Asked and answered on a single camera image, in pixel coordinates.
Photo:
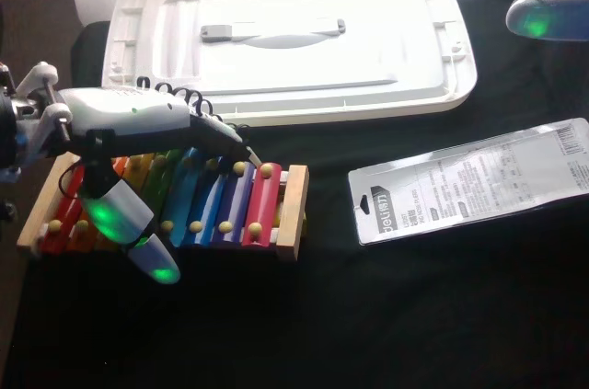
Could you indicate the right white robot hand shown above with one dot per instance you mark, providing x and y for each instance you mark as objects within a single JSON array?
[{"x": 552, "y": 16}]

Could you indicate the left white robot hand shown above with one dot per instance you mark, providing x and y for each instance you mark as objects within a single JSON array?
[{"x": 133, "y": 113}]

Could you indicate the rainbow wooden hand piano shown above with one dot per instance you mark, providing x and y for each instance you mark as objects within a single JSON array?
[{"x": 267, "y": 205}]

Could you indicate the white tray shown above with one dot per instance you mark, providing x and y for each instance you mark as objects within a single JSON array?
[{"x": 299, "y": 67}]

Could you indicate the black table cloth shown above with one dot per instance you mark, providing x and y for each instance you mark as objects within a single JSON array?
[{"x": 322, "y": 315}]

